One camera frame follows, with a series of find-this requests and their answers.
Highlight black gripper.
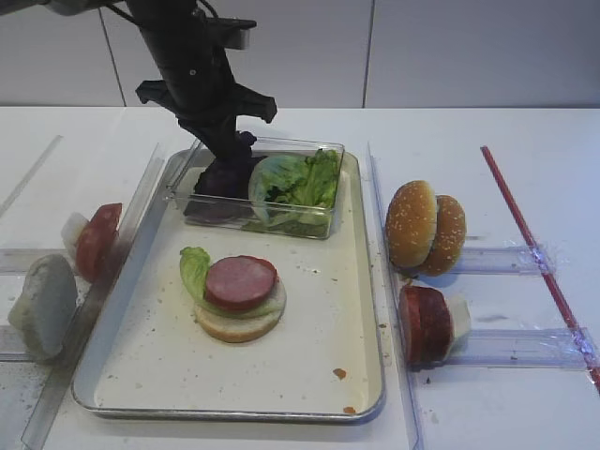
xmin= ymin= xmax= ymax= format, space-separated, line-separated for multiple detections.
xmin=136 ymin=46 xmax=278 ymax=161

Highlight purple cabbage leaf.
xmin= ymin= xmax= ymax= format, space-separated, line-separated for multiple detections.
xmin=193 ymin=131 xmax=263 ymax=200

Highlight clear plastic container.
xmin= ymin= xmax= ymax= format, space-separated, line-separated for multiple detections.
xmin=166 ymin=137 xmax=345 ymax=239

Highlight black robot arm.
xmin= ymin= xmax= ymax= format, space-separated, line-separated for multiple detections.
xmin=42 ymin=1 xmax=278 ymax=188

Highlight green lettuce leaves in container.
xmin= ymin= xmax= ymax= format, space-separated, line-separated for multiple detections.
xmin=243 ymin=148 xmax=340 ymax=238

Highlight green lettuce leaf on bun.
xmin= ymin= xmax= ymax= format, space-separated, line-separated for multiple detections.
xmin=179 ymin=247 xmax=266 ymax=317

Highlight pink meat slice on bun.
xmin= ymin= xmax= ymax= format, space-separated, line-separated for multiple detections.
xmin=205 ymin=256 xmax=278 ymax=312

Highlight red meat slice left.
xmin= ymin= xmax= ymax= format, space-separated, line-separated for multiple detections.
xmin=75 ymin=202 xmax=123 ymax=283

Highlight dark red meat slices right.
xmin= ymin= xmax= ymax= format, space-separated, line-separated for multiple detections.
xmin=398 ymin=285 xmax=454 ymax=366

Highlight purple cabbage leaves in container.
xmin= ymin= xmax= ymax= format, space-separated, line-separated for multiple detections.
xmin=184 ymin=201 xmax=248 ymax=226

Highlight white block left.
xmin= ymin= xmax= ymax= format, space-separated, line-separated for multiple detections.
xmin=61 ymin=212 xmax=89 ymax=260

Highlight white block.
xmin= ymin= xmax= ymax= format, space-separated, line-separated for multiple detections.
xmin=444 ymin=295 xmax=472 ymax=358
xmin=61 ymin=212 xmax=89 ymax=260

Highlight bottom bun on tray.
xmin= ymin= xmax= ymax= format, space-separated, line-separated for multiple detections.
xmin=194 ymin=280 xmax=287 ymax=343

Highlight front sesame bun top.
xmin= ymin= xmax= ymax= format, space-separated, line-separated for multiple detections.
xmin=385 ymin=180 xmax=437 ymax=268

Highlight sesame bun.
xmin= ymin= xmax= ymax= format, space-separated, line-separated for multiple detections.
xmin=419 ymin=195 xmax=467 ymax=277
xmin=385 ymin=180 xmax=437 ymax=268

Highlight metal baking tray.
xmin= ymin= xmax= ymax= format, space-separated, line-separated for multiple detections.
xmin=71 ymin=153 xmax=384 ymax=423

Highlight rear sesame bun top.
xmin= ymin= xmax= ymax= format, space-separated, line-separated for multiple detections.
xmin=419 ymin=195 xmax=467 ymax=277

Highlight pale bun bottom left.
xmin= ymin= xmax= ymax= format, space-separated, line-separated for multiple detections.
xmin=8 ymin=254 xmax=78 ymax=361

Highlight white block right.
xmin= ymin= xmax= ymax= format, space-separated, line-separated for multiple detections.
xmin=444 ymin=295 xmax=472 ymax=358

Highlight upper right clear divider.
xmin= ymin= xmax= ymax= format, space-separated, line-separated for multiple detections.
xmin=449 ymin=245 xmax=556 ymax=277

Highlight clear divider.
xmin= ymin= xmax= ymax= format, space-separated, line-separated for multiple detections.
xmin=449 ymin=245 xmax=556 ymax=277
xmin=444 ymin=328 xmax=599 ymax=370

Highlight lower right clear divider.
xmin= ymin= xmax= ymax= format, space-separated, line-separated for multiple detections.
xmin=444 ymin=328 xmax=599 ymax=370

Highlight red straw stick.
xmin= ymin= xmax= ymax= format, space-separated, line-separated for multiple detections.
xmin=480 ymin=145 xmax=599 ymax=391

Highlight far left clear rail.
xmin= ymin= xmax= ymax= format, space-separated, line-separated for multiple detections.
xmin=0 ymin=135 xmax=64 ymax=217

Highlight right clear acrylic rail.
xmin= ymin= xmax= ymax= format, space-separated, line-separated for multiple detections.
xmin=366 ymin=142 xmax=423 ymax=449

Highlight clear acrylic rail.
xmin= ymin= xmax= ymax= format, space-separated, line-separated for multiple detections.
xmin=21 ymin=143 xmax=165 ymax=449
xmin=366 ymin=142 xmax=423 ymax=449

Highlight left clear acrylic rail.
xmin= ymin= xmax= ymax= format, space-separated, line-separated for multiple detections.
xmin=21 ymin=143 xmax=165 ymax=449

